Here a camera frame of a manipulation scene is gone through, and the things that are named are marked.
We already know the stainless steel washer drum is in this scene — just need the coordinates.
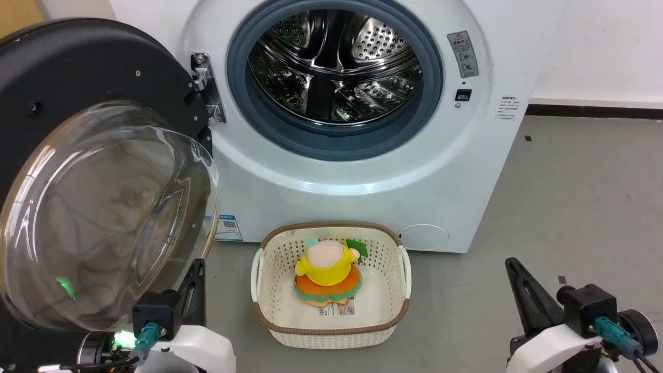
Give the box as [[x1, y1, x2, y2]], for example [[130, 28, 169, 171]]
[[248, 9, 424, 126]]

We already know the small printed text label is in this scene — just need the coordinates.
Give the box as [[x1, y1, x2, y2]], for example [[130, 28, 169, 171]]
[[495, 96, 522, 121]]

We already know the white front-load washing machine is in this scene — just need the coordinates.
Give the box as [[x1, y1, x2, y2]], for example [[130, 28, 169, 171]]
[[109, 0, 570, 254]]

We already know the yellow orange plush doll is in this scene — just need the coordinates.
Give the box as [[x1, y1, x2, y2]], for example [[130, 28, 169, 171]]
[[294, 238, 369, 307]]

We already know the black washer door glass bowl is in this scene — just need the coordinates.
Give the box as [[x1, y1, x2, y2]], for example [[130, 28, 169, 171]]
[[0, 18, 221, 373]]

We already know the grey warning sticker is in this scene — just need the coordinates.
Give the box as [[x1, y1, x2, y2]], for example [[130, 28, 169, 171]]
[[447, 30, 480, 79]]

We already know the teal plug right gripper cable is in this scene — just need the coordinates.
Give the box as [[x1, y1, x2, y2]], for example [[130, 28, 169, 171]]
[[595, 317, 663, 373]]

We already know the metal washer door hinge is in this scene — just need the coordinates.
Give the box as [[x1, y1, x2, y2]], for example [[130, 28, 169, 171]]
[[191, 52, 227, 125]]

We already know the dark wall baseboard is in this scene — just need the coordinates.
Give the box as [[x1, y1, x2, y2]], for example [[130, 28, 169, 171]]
[[526, 104, 663, 120]]

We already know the yellow wooden panel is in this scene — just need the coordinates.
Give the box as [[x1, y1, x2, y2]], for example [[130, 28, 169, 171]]
[[0, 0, 45, 40]]

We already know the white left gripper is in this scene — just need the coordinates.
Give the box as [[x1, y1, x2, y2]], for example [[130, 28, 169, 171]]
[[136, 258, 237, 373]]

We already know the blue white energy sticker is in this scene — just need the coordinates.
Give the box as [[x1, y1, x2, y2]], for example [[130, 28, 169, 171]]
[[214, 214, 243, 242]]

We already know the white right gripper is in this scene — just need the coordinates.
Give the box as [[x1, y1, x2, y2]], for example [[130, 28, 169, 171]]
[[505, 257, 604, 373]]

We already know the white doll tag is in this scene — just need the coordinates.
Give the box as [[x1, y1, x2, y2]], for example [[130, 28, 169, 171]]
[[318, 299, 356, 317]]

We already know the round white filter cover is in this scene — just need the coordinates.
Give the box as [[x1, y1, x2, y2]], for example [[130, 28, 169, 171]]
[[398, 224, 449, 251]]

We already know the white laundry basket brown rim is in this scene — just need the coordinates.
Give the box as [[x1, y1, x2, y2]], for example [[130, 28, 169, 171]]
[[251, 222, 412, 349]]

